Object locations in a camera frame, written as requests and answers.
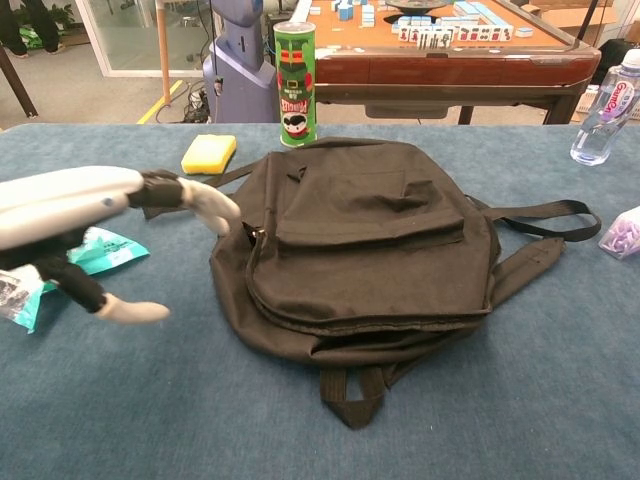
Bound black fabric backpack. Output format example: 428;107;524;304
142;135;603;431

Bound blue-grey machine pedestal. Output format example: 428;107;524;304
202;0;281;124

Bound teal snack packet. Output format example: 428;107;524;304
0;225;151;335

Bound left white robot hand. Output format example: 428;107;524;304
0;166;242;326

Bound green Pringles can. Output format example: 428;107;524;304
273;20;318;150

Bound black bowl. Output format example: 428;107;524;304
384;0;454;14

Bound wooden pole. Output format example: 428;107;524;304
155;0;174;104

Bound black slanted table leg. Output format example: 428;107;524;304
0;43;39;119

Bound row of face-up mahjong tiles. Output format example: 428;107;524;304
398;24;515;44

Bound brown mahjong table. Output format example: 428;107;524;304
289;0;603;126

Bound bamboo print mahjong tiles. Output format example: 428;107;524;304
416;33;454;50

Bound yellow sponge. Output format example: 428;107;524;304
180;133;238;176

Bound clear plastic water bottle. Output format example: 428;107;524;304
570;48;640;167

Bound person legs in black trousers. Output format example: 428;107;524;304
0;0;66;57

